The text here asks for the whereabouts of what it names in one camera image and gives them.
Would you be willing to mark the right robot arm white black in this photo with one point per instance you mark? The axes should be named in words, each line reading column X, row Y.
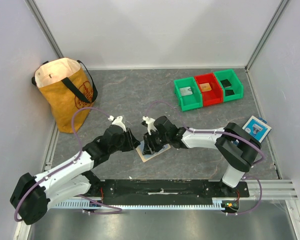
column 238, row 147

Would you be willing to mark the black card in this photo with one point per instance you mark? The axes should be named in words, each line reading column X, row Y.
column 226, row 83
column 229, row 92

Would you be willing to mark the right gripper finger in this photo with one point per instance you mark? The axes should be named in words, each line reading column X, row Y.
column 157, row 146
column 147, row 147

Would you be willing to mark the blue razor package box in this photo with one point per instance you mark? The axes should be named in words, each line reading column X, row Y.
column 257, row 128

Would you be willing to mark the red plastic bin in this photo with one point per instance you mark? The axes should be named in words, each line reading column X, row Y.
column 213, row 97

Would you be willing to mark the slotted cable duct rail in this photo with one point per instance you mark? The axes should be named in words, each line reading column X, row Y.
column 80, row 203

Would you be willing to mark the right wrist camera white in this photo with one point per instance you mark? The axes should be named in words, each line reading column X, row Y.
column 149, row 123

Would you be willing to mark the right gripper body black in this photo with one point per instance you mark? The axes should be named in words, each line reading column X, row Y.
column 152, row 142

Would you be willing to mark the black card upper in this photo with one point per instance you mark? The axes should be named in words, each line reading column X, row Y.
column 226, row 83

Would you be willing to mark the right green plastic bin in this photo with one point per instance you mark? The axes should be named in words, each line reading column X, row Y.
column 237, row 86

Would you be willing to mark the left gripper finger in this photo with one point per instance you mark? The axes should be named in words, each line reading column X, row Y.
column 127, row 147
column 132, row 141

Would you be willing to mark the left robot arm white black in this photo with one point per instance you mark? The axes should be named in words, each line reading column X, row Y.
column 34, row 195

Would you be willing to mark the aluminium frame profile rail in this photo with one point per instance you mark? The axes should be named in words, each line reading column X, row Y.
column 267, row 189

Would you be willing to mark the orange card in bin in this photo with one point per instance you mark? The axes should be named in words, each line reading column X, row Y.
column 205, row 87

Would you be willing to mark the left green plastic bin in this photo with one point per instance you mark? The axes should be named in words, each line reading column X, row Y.
column 191, row 102

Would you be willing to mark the yellow paper tote bag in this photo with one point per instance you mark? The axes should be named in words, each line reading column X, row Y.
column 69, row 89

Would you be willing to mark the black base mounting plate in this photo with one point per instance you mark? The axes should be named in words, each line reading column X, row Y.
column 164, row 191

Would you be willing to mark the green plastic bin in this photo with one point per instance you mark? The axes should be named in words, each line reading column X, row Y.
column 237, row 86
column 191, row 102

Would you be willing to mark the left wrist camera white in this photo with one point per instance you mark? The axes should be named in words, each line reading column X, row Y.
column 118, row 121

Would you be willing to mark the silver card in bin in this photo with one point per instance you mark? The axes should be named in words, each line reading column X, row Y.
column 185, row 91

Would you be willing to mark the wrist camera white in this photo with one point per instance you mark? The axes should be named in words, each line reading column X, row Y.
column 149, row 123
column 118, row 121

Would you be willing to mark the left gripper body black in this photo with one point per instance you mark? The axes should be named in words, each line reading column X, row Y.
column 120, row 146

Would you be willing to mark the black card lower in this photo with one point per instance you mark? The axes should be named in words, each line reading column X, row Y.
column 229, row 92

